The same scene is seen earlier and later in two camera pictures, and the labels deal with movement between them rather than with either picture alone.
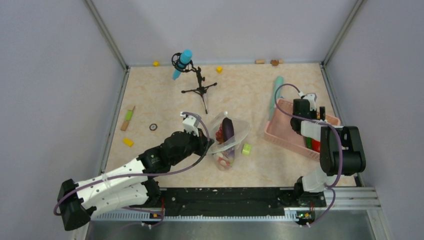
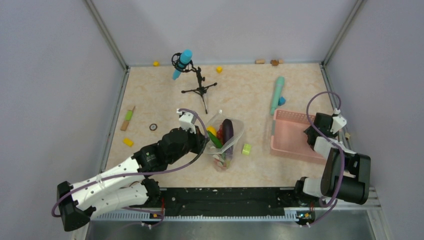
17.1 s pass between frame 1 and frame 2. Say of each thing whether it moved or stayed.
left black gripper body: stayed
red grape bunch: stayed
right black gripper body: moved
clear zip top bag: stayed
